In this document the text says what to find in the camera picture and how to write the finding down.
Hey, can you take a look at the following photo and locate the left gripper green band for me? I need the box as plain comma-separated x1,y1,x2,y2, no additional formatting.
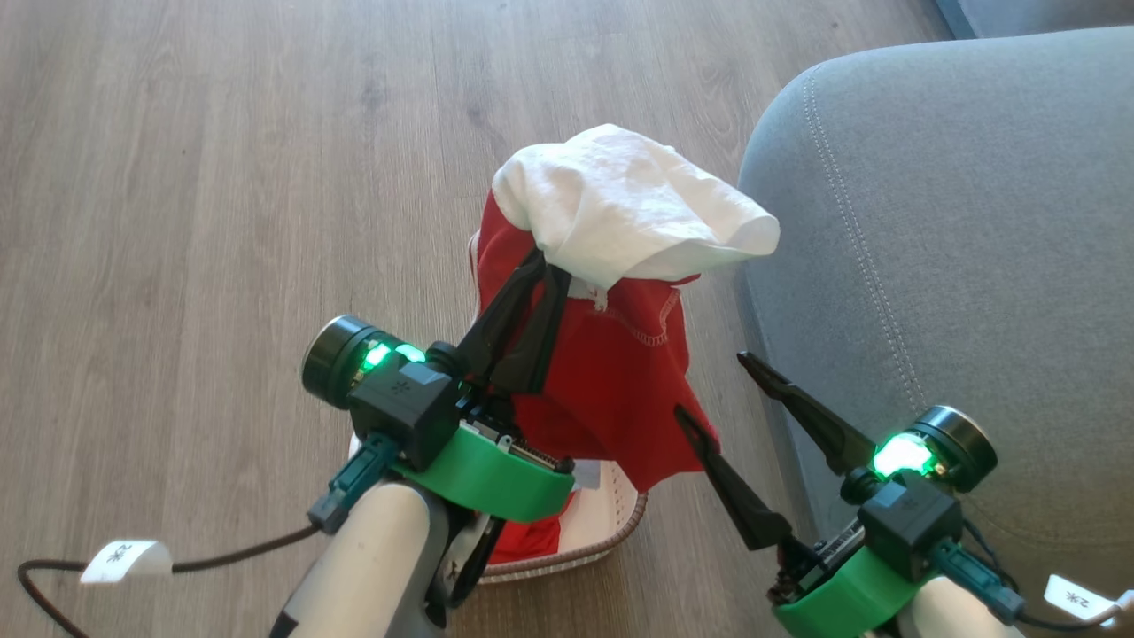
301,250,577,524

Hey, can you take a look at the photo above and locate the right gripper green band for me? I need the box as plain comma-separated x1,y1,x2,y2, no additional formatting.
675,353,998,638

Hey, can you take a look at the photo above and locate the red garment with stitched hem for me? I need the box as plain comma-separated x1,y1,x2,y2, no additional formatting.
474,191,718,493

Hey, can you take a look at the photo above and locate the white garment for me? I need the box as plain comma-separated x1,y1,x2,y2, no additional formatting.
492,124,781,309

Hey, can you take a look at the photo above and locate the white laundry basket brown rim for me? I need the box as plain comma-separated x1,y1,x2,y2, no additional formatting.
348,232,649,586

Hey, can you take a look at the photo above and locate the grey fabric sofa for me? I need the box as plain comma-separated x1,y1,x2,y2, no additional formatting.
735,25,1134,638

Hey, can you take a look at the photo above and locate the blue grey upholstered panel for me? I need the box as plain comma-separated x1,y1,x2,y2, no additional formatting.
935,0,1134,41

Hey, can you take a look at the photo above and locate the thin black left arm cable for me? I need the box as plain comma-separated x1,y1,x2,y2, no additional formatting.
439,514,508,612

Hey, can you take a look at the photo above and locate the left black cable teal plug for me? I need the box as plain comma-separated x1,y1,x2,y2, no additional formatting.
18,432,400,638

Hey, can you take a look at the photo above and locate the black cable teal plug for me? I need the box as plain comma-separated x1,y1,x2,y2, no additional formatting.
18,432,400,638
930,518,1134,632

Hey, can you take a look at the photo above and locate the right black cable teal plug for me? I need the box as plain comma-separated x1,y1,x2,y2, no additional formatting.
930,518,1134,632

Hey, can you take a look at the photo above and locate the white label tag right cable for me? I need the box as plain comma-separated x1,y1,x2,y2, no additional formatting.
1044,574,1134,621

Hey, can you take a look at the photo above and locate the white label tag cable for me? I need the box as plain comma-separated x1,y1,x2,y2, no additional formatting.
82,541,172,584
1044,574,1134,621

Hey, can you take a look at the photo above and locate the white label tag left cable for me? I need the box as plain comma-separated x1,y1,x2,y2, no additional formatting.
82,541,172,584

